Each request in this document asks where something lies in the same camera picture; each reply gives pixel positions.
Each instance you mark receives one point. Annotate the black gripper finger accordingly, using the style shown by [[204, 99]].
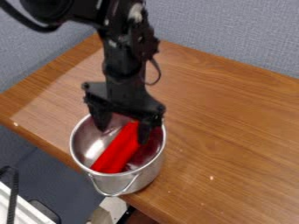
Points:
[[100, 112], [147, 123]]

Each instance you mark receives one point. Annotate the red block object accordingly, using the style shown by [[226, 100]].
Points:
[[123, 147]]

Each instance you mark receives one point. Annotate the metal pot with handle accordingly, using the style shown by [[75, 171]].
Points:
[[87, 144]]

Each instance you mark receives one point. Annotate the white box under table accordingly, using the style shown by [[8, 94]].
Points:
[[29, 211]]

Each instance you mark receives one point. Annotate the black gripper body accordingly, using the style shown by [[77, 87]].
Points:
[[127, 95]]

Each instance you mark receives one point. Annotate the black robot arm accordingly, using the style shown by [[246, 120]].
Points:
[[129, 45]]

